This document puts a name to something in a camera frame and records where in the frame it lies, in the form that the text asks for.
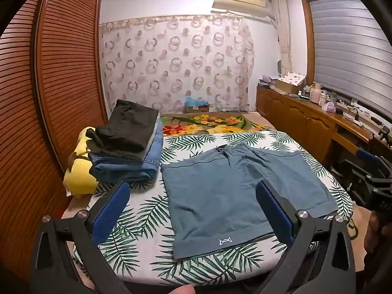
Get leaf print bed sheet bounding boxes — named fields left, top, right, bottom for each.
left=66, top=130, right=354, bottom=288

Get yellow plush toy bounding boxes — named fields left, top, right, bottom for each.
left=63, top=126, right=98, bottom=198

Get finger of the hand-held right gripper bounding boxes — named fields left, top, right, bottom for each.
left=356, top=148, right=387, bottom=172
left=342, top=159, right=378, bottom=192

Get person's right hand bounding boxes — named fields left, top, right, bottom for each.
left=364, top=210, right=392, bottom=252

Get grey folded pants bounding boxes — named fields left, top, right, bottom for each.
left=141, top=113, right=160, bottom=160

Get wooden louvered wardrobe doors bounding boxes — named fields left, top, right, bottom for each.
left=0, top=0, right=108, bottom=282

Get white power strip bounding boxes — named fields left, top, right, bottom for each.
left=343, top=112, right=363, bottom=126

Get beige hanging curtain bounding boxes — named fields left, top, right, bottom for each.
left=271, top=0, right=292, bottom=77

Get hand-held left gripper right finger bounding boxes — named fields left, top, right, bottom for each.
left=256, top=180, right=357, bottom=294

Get blue short pants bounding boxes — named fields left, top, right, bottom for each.
left=161, top=144, right=339, bottom=259

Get polka dot box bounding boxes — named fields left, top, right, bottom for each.
left=274, top=71, right=307, bottom=95

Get small cardboard box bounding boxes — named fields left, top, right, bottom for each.
left=184, top=103, right=210, bottom=114

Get wooden sideboard cabinet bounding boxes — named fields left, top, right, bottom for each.
left=256, top=86, right=392, bottom=172

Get ring pattern curtain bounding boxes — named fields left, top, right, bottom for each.
left=99, top=15, right=256, bottom=114

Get grey window blind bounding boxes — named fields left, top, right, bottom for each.
left=308, top=0, right=392, bottom=111

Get dark olive folded pants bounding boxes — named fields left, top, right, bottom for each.
left=86, top=99, right=160, bottom=163

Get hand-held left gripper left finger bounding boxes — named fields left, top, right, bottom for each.
left=31, top=181, right=132, bottom=294

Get white air conditioner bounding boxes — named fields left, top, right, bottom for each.
left=211, top=0, right=270, bottom=19

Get person's left hand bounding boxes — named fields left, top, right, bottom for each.
left=170, top=284, right=196, bottom=294

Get pink thermos bottle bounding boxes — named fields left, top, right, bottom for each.
left=310, top=83, right=321, bottom=104

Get blue denim folded jeans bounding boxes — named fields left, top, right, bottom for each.
left=89, top=119, right=164, bottom=183

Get floral blanket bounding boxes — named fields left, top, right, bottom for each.
left=161, top=112, right=274, bottom=137

